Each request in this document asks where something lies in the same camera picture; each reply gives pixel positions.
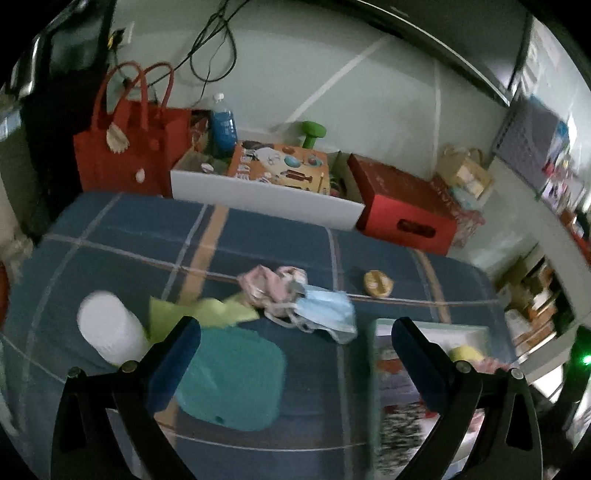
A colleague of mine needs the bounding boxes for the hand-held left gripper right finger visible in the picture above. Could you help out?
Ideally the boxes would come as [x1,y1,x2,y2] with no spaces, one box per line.
[391,316,544,480]

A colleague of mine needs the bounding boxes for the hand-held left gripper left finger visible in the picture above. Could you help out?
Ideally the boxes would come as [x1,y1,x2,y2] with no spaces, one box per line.
[51,315,202,480]

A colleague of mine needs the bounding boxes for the yellow soft cloth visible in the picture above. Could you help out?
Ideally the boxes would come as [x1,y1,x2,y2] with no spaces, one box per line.
[448,346,485,363]

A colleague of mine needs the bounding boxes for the teal plush pouch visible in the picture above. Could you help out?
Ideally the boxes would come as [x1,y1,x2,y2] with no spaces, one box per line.
[175,328,286,432]

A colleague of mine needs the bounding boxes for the light green cloth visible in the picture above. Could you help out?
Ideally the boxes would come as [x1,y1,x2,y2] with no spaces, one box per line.
[148,295,260,344]

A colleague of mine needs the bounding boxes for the blue face mask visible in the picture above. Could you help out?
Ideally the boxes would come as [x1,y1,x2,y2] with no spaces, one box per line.
[264,284,358,344]

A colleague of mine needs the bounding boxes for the pale pink cloth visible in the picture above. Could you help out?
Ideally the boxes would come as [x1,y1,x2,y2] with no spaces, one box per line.
[238,264,308,308]

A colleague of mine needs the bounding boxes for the black and white patterned cloth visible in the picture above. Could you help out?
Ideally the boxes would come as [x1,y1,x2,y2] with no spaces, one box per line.
[379,406,439,467]

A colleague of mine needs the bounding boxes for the white bottle with green label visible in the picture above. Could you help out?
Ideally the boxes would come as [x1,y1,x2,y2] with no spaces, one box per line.
[77,291,151,365]

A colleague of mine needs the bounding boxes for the round yellow tin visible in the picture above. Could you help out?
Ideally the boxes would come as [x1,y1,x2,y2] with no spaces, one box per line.
[363,270,394,296]

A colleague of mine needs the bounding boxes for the stack of cardboard boxes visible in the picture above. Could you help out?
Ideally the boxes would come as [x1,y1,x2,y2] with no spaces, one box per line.
[496,258,573,352]

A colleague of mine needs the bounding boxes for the blue checked blanket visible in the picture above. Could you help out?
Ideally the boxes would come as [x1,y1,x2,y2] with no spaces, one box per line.
[0,191,518,480]

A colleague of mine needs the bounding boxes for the red cardboard box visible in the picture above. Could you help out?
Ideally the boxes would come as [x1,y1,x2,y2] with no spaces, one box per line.
[347,154,458,256]

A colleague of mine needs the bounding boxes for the long white box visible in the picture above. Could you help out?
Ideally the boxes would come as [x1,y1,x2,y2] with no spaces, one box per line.
[170,148,365,232]

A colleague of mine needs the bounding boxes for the brown paper bag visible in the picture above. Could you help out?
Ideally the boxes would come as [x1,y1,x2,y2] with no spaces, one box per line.
[434,145,495,199]

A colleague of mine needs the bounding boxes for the red felt tote bag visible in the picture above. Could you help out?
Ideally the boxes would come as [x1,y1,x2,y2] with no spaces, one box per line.
[73,62,192,199]

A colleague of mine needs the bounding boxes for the orange illustrated box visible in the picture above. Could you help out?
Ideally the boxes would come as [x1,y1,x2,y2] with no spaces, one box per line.
[226,141,331,195]

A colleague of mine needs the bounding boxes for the blue water bottle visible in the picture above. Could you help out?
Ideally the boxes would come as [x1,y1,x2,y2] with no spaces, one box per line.
[209,93,239,158]

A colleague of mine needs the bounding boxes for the green dumbbell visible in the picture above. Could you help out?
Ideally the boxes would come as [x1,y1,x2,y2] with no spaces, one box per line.
[295,121,328,149]

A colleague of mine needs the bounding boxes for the grey wire grid panel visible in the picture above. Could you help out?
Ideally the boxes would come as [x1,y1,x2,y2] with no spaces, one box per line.
[494,95,573,190]

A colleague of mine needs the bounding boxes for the black wall cables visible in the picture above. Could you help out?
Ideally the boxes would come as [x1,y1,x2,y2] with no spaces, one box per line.
[189,0,252,84]

